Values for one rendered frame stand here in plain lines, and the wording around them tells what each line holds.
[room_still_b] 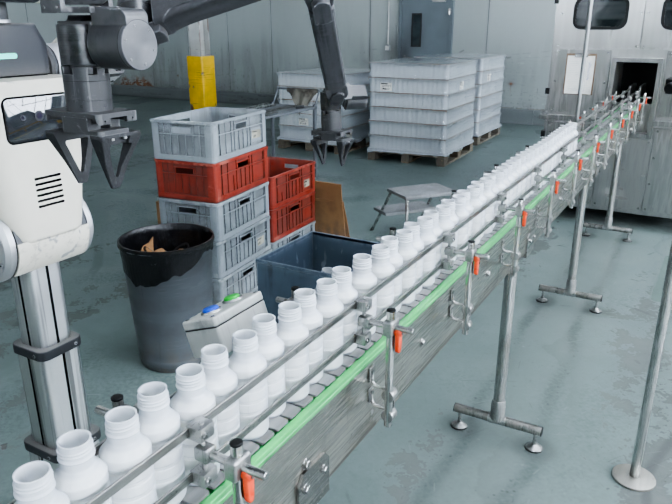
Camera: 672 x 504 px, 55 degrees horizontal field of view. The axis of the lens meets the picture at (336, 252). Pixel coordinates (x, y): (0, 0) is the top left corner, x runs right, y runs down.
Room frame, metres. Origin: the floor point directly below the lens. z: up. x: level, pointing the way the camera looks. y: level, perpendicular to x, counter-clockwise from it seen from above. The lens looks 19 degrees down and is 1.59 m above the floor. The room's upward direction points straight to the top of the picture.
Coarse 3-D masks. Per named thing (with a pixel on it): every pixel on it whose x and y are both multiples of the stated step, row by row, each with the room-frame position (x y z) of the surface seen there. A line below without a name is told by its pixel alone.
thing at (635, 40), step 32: (576, 0) 5.44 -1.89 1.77; (608, 0) 5.32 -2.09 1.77; (640, 0) 5.21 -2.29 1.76; (576, 32) 5.42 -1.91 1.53; (608, 32) 5.31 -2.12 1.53; (640, 32) 5.19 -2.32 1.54; (608, 64) 5.29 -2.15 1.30; (640, 64) 5.61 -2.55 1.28; (576, 96) 5.40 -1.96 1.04; (608, 96) 5.24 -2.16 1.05; (544, 128) 5.54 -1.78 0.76; (640, 128) 5.22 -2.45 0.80; (608, 160) 5.24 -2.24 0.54; (640, 160) 5.13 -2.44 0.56; (608, 192) 5.23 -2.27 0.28; (640, 192) 5.11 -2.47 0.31
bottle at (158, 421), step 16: (144, 384) 0.71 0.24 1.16; (160, 384) 0.72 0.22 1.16; (144, 400) 0.68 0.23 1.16; (160, 400) 0.69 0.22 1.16; (144, 416) 0.68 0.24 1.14; (160, 416) 0.69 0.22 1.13; (176, 416) 0.70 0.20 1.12; (144, 432) 0.67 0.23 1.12; (160, 432) 0.67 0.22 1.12; (176, 432) 0.69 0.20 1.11; (176, 448) 0.69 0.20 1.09; (160, 464) 0.67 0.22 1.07; (176, 464) 0.69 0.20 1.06; (160, 480) 0.67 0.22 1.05; (176, 480) 0.68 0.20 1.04; (160, 496) 0.67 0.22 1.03; (176, 496) 0.68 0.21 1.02
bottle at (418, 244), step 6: (408, 222) 1.42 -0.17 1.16; (414, 222) 1.42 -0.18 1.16; (408, 228) 1.39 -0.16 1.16; (414, 228) 1.39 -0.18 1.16; (414, 234) 1.39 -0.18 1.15; (414, 240) 1.39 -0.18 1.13; (420, 240) 1.40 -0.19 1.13; (414, 246) 1.38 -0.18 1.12; (420, 246) 1.38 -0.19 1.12; (420, 252) 1.39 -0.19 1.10; (420, 264) 1.38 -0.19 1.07; (420, 270) 1.39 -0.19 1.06; (420, 276) 1.39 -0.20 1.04; (420, 288) 1.39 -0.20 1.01
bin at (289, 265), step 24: (312, 240) 2.03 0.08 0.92; (336, 240) 1.98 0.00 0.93; (360, 240) 1.94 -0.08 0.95; (264, 264) 1.75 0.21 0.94; (288, 264) 1.90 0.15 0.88; (312, 264) 2.03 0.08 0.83; (336, 264) 1.98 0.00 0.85; (264, 288) 1.75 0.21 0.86; (288, 288) 1.71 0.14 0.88; (312, 288) 1.67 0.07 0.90
